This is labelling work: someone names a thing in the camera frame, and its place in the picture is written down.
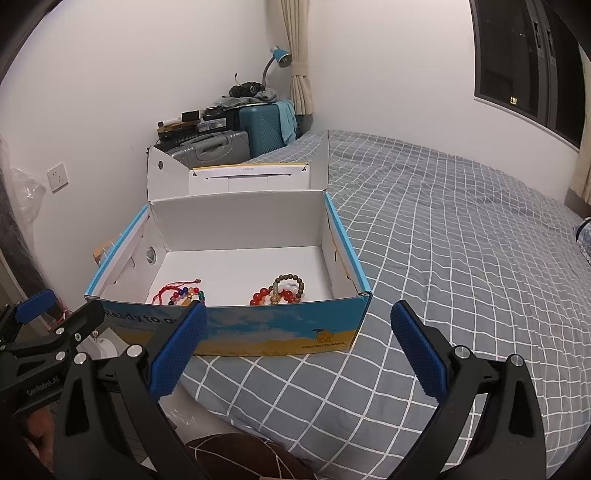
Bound teal suitcase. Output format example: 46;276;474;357
238;102;286;158

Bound red braided cord gold charm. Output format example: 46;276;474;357
151;279;205;306

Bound white wall socket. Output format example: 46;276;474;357
47;162;69;194

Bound red bead bracelet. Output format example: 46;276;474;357
248;285;279;307

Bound blue yellow cardboard shoe box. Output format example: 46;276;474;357
85;133;372;356

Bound grey suitcase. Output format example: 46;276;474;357
167;131;250;169

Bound beige left curtain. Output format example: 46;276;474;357
280;0;315;116

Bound brown wooden bead bracelet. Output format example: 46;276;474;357
270;273;308;303

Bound multicolour glass bead bracelet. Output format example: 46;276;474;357
166;285;208;307

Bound dark window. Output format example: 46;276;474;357
470;0;586;148

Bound clear plastic bag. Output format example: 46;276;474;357
11;168;46;226

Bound black headphones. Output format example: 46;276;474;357
229;82;264;98

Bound grey checked bed sheet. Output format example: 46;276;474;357
181;131;590;479

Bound blue desk lamp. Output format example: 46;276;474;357
260;44;293;89

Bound light blue cloth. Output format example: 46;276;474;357
274;100;297;145

